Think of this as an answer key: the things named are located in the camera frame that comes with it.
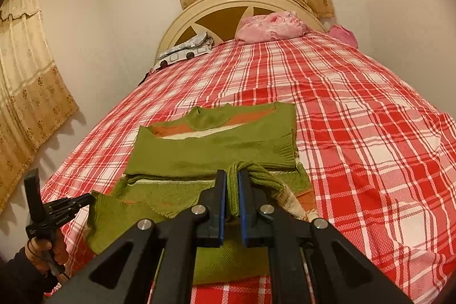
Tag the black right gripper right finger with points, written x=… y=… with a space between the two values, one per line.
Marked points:
x=309 y=262

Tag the cream wooden headboard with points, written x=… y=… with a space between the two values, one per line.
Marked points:
x=220 y=19

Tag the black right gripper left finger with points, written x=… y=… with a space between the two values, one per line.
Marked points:
x=152 y=263

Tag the beige patterned left curtain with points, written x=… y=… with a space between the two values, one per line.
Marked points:
x=35 y=101

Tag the pink floral pillow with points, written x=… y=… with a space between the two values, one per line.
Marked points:
x=272 y=27

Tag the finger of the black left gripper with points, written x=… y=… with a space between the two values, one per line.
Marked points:
x=73 y=205

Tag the dark sleeved left forearm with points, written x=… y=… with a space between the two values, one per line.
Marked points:
x=22 y=282

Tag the green orange striped knit sweater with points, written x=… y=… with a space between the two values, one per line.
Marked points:
x=173 y=162

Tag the pink cloth beside bed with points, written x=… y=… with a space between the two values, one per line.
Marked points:
x=344 y=35

